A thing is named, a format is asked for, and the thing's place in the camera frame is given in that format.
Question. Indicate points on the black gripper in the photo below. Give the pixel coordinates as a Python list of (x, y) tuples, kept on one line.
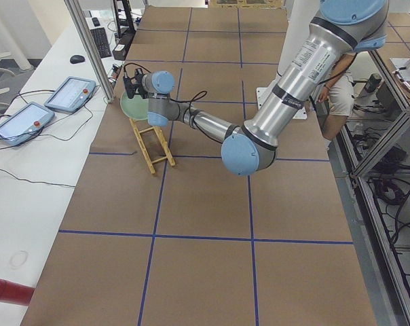
[(138, 86)]

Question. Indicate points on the pale green plate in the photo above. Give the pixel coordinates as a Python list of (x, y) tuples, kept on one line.
[(135, 108)]

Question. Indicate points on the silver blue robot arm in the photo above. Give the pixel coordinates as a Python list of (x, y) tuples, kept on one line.
[(338, 27)]

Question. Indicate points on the small black box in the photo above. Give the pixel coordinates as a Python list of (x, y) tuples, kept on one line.
[(119, 52)]

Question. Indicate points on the far blue teach pendant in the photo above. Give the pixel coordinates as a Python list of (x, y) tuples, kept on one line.
[(71, 95)]

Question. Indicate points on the blue teach pendant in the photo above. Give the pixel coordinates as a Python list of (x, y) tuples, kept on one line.
[(71, 95), (25, 123)]

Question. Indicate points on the black keyboard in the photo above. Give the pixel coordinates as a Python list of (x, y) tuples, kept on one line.
[(100, 39)]

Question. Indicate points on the black computer mouse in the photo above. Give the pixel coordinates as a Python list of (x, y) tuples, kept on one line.
[(75, 59)]

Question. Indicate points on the wooden dish rack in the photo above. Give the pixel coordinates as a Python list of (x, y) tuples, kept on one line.
[(152, 143)]

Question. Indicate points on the near blue teach pendant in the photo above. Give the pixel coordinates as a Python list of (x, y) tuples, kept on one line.
[(25, 123)]

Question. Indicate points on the seated person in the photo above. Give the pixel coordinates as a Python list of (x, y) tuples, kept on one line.
[(340, 92)]

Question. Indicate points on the red cylinder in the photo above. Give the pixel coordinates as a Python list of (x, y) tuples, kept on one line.
[(14, 293)]

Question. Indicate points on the aluminium frame post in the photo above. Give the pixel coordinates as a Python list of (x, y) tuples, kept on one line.
[(83, 30)]

